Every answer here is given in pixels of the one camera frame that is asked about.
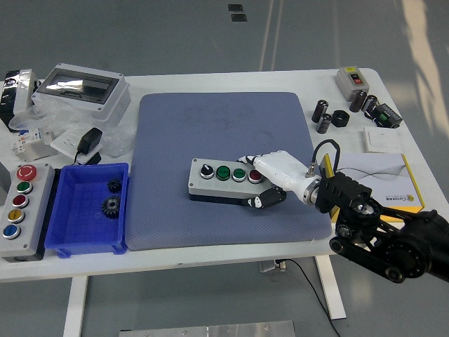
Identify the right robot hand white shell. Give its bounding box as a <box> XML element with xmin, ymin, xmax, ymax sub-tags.
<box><xmin>237</xmin><ymin>150</ymin><xmax>322</xmax><ymax>211</ymax></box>

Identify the grey four-button control box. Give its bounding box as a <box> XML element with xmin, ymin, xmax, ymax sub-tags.
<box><xmin>187</xmin><ymin>158</ymin><xmax>278</xmax><ymax>206</ymax></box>

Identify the grey five-button control box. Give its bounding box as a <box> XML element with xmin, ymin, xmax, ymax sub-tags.
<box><xmin>0</xmin><ymin>163</ymin><xmax>55</xmax><ymax>263</ymax></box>

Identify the black hex nut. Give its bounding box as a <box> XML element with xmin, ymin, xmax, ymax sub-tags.
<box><xmin>331</xmin><ymin>110</ymin><xmax>350</xmax><ymax>128</ymax></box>

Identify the white and yellow cardboard box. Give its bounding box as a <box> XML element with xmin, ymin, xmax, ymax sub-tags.
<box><xmin>321</xmin><ymin>153</ymin><xmax>424</xmax><ymax>224</ymax></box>

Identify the blue-grey mat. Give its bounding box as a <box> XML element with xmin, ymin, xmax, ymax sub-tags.
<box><xmin>124</xmin><ymin>91</ymin><xmax>333</xmax><ymax>252</ymax></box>

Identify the black module with green terminal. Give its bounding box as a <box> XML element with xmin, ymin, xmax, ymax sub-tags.
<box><xmin>370</xmin><ymin>103</ymin><xmax>403</xmax><ymax>130</ymax></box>

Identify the white table leg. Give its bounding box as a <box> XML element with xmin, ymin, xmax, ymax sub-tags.
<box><xmin>62</xmin><ymin>276</ymin><xmax>88</xmax><ymax>337</ymax></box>
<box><xmin>314</xmin><ymin>255</ymin><xmax>347</xmax><ymax>320</ymax></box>

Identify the clear plastic bag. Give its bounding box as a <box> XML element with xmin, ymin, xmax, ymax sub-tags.
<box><xmin>8</xmin><ymin>94</ymin><xmax>136</xmax><ymax>159</ymax></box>

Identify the large black bevel gear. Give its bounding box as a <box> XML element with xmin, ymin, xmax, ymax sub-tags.
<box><xmin>100</xmin><ymin>196</ymin><xmax>122</xmax><ymax>220</ymax></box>

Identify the grey metal plate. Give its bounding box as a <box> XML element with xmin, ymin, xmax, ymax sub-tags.
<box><xmin>119</xmin><ymin>319</ymin><xmax>295</xmax><ymax>337</ymax></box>

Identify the black power adapter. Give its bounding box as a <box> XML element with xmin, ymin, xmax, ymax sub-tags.
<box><xmin>72</xmin><ymin>127</ymin><xmax>103</xmax><ymax>166</ymax></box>

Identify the blue plastic bin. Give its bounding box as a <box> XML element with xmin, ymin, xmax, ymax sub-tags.
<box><xmin>44</xmin><ymin>162</ymin><xmax>130</xmax><ymax>259</ymax></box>

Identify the silver metal sheet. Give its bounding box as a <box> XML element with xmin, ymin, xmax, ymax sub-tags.
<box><xmin>23</xmin><ymin>142</ymin><xmax>60</xmax><ymax>163</ymax></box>

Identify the white circuit breaker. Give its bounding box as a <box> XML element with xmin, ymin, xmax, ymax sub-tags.
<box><xmin>10</xmin><ymin>126</ymin><xmax>53</xmax><ymax>155</ymax></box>

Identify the grey bracket under table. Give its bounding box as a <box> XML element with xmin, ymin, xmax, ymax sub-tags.
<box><xmin>258</xmin><ymin>259</ymin><xmax>288</xmax><ymax>274</ymax></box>

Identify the white wall switch plate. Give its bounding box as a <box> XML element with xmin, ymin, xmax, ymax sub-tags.
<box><xmin>363</xmin><ymin>126</ymin><xmax>401</xmax><ymax>154</ymax></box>

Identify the grey switch box red button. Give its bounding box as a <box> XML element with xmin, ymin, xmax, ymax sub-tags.
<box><xmin>335</xmin><ymin>66</ymin><xmax>368</xmax><ymax>102</ymax></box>

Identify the black cable under table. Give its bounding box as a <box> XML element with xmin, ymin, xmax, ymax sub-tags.
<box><xmin>276</xmin><ymin>258</ymin><xmax>341</xmax><ymax>337</ymax></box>

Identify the grey enclosure with clear lid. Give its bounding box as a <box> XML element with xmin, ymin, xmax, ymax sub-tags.
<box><xmin>30</xmin><ymin>62</ymin><xmax>131</xmax><ymax>124</ymax></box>

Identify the white wall socket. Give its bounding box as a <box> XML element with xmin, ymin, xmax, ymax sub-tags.
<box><xmin>50</xmin><ymin>130</ymin><xmax>101</xmax><ymax>165</ymax></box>

